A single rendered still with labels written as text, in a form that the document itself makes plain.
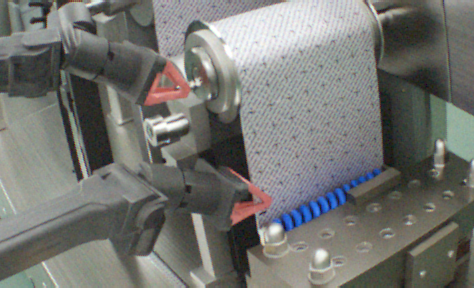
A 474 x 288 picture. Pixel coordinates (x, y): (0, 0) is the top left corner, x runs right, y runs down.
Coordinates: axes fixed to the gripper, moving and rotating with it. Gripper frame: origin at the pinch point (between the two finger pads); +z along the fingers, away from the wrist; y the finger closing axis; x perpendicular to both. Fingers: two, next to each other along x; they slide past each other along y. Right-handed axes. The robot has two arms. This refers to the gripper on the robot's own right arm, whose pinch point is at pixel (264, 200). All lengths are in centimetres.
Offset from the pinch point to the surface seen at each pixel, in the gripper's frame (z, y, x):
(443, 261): 20.0, 22.0, 0.3
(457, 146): 202, -123, -7
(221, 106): -9.7, -2.5, 11.1
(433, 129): 47, -13, 14
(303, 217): 5.6, 2.7, -0.9
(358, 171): 15.6, 0.3, 6.3
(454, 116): 221, -146, 4
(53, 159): -4, -71, -22
